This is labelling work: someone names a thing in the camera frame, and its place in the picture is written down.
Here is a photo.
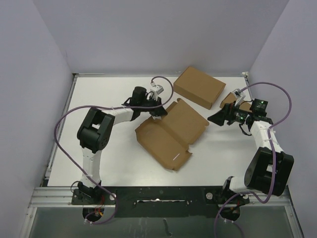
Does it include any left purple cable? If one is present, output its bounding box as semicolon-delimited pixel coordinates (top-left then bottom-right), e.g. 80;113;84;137
53;76;174;226

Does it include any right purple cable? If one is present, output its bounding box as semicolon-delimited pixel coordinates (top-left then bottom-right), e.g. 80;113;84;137
214;82;292;238

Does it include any small closed cardboard box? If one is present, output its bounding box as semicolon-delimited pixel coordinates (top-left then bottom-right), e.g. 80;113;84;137
219;92;252;112

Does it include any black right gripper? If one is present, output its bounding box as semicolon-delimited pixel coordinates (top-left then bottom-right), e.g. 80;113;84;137
207;101;251;126

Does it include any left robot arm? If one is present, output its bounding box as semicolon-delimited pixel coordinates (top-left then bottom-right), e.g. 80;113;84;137
77;83;167;204

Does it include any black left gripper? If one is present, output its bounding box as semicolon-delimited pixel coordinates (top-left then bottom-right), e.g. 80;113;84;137
139;95;167;117

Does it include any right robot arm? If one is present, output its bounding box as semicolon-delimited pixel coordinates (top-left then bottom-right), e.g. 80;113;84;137
208;99;294;203

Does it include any aluminium table frame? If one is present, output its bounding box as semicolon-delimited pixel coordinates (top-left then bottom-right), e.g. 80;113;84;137
19;71;304;238

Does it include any large closed cardboard box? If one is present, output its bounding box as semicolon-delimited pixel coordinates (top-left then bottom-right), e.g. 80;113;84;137
173;66;226;110

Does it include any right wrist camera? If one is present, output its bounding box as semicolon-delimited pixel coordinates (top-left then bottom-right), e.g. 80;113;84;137
232;89;246;107

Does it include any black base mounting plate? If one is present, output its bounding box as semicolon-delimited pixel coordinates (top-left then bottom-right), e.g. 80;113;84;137
71;186;250;222

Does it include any purple cable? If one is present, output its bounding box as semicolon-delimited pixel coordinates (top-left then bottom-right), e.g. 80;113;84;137
53;76;174;226
214;82;292;238

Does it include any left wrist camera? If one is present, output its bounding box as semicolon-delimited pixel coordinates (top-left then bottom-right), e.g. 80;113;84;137
150;83;164;95

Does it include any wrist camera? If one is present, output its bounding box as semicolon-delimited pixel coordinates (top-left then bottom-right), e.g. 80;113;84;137
232;89;246;107
150;83;164;95

